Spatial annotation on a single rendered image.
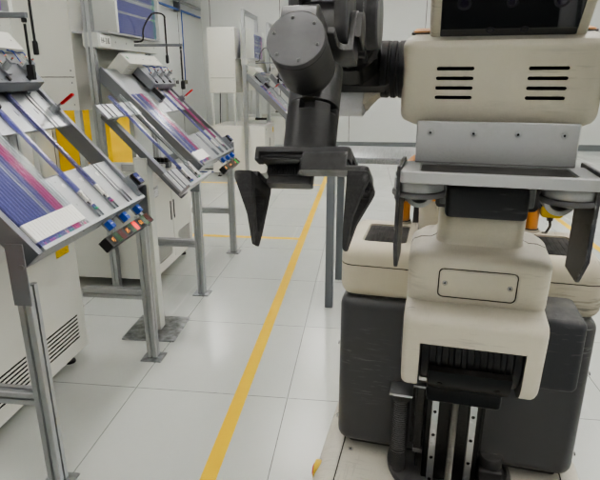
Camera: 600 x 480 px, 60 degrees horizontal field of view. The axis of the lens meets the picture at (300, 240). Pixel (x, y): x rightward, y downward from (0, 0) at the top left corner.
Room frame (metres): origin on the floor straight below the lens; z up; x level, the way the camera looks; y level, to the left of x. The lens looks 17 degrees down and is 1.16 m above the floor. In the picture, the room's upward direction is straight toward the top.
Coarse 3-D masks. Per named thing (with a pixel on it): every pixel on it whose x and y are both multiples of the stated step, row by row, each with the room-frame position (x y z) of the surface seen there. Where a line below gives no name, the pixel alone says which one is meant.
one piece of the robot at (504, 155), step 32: (448, 128) 0.77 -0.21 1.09; (480, 128) 0.76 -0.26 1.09; (512, 128) 0.74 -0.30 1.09; (544, 128) 0.73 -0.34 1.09; (576, 128) 0.72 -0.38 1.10; (416, 160) 0.78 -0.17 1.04; (448, 160) 0.77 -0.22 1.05; (480, 160) 0.75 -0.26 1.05; (512, 160) 0.74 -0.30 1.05; (544, 160) 0.73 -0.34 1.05; (416, 192) 0.71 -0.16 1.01; (448, 192) 0.78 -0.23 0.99; (480, 192) 0.76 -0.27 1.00; (512, 192) 0.75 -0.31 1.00; (544, 192) 0.69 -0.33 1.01; (576, 192) 0.65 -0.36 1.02; (576, 224) 0.72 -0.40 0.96; (576, 256) 0.70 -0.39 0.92
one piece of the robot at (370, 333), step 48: (384, 240) 1.13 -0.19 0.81; (384, 288) 1.07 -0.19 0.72; (576, 288) 0.97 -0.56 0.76; (384, 336) 1.07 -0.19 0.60; (384, 384) 1.06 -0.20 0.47; (384, 432) 1.06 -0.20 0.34; (432, 432) 0.98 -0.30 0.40; (480, 432) 1.00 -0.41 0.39; (528, 432) 0.98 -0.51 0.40; (576, 432) 0.97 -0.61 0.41
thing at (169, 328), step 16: (144, 160) 2.25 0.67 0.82; (144, 176) 2.25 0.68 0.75; (160, 272) 2.30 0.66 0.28; (160, 288) 2.28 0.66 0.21; (160, 304) 2.27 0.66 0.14; (160, 320) 2.25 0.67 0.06; (176, 320) 2.35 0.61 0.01; (128, 336) 2.18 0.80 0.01; (144, 336) 2.18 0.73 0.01; (160, 336) 2.18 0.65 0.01; (176, 336) 2.18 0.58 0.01
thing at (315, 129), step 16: (288, 112) 0.58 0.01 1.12; (304, 112) 0.56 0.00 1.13; (320, 112) 0.56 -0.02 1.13; (336, 112) 0.57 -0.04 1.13; (288, 128) 0.56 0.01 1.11; (304, 128) 0.55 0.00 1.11; (320, 128) 0.55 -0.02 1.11; (336, 128) 0.57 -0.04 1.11; (288, 144) 0.55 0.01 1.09; (304, 144) 0.54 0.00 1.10; (320, 144) 0.54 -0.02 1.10; (256, 160) 0.55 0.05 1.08; (272, 160) 0.55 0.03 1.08; (288, 160) 0.54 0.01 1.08; (352, 160) 0.54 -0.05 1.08; (336, 176) 0.57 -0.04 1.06
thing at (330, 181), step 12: (360, 156) 2.52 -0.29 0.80; (372, 156) 2.52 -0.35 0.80; (384, 156) 2.52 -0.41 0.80; (396, 156) 2.52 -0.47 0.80; (408, 156) 2.52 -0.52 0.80; (336, 204) 2.93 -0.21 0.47; (336, 216) 2.93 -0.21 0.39; (336, 228) 2.93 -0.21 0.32; (336, 240) 2.93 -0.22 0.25; (336, 252) 2.93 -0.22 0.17; (336, 264) 2.92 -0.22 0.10; (336, 276) 2.92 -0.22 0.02
